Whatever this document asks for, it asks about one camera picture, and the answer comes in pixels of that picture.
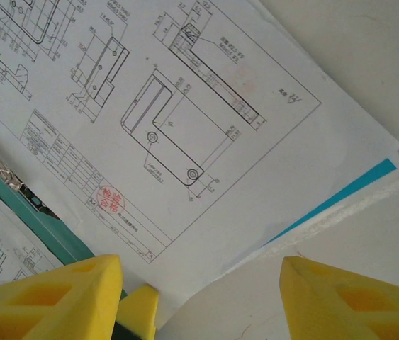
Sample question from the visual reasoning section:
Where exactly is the metal folder clip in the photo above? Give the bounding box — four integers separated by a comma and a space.
0, 120, 60, 222

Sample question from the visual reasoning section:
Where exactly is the blue paper sheet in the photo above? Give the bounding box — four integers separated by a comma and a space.
262, 157, 398, 248

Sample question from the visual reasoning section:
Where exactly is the green folder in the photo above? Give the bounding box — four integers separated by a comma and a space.
0, 145, 129, 299

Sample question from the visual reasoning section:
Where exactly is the drawing sheet with red stamp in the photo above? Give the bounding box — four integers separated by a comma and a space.
0, 0, 399, 290

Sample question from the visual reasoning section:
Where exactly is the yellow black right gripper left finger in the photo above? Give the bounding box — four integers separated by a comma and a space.
0, 253, 125, 340

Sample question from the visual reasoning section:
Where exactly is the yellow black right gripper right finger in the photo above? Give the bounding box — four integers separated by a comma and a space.
279, 256, 399, 340

